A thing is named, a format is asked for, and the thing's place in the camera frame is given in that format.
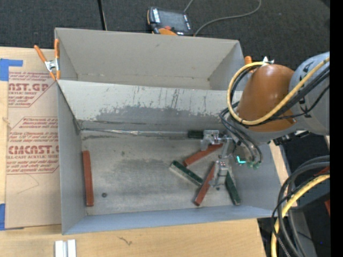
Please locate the grey metal bin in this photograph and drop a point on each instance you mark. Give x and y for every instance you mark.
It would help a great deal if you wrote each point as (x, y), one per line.
(139, 175)

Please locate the dark green flat block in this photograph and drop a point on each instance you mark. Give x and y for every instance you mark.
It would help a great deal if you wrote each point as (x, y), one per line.
(187, 173)
(194, 134)
(232, 189)

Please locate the red-brown flat block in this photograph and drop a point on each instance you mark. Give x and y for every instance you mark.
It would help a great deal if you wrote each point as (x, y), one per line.
(88, 178)
(198, 156)
(205, 185)

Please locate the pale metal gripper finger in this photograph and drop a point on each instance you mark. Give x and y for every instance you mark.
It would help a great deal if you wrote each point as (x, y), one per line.
(222, 174)
(210, 139)

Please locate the brown cardboard board red print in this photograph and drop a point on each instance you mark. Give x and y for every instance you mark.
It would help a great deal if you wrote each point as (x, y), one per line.
(32, 132)

